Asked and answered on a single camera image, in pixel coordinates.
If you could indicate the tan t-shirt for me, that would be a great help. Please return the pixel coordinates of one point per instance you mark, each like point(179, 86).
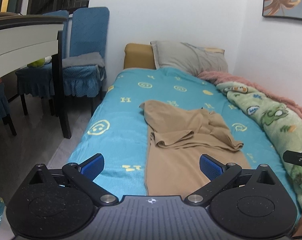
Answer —
point(177, 138)

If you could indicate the far blue covered chair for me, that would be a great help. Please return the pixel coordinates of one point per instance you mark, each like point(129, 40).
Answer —
point(38, 83)

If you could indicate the grey pillow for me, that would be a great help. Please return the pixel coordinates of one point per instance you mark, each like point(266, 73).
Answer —
point(188, 58)

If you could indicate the green plush toy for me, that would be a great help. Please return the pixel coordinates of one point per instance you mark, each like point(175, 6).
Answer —
point(40, 63)

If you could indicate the pink fluffy blanket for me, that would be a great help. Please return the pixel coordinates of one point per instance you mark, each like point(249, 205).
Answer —
point(217, 77)

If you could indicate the green cartoon fleece blanket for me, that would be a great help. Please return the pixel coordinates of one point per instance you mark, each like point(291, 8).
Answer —
point(283, 131)

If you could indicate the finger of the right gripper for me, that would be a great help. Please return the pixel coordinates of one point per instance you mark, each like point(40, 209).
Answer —
point(293, 157)

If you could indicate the white black desk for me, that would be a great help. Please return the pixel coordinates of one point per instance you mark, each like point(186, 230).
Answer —
point(25, 39)

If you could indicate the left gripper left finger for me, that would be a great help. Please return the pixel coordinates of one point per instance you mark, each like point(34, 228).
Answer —
point(81, 176)

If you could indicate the blue covered chair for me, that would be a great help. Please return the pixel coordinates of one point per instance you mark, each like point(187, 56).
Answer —
point(84, 68)
point(38, 83)

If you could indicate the teal patterned bed sheet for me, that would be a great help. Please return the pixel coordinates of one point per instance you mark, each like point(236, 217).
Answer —
point(118, 131)

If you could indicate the near blue covered chair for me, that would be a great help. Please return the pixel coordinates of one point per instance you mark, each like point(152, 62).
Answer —
point(84, 68)

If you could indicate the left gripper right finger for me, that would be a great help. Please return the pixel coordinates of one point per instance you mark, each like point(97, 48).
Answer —
point(222, 177)

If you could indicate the mustard yellow headboard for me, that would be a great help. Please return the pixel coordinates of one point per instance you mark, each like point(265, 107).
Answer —
point(139, 56)

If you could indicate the grey folded cloth on chair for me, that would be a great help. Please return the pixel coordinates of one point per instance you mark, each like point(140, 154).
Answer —
point(89, 59)

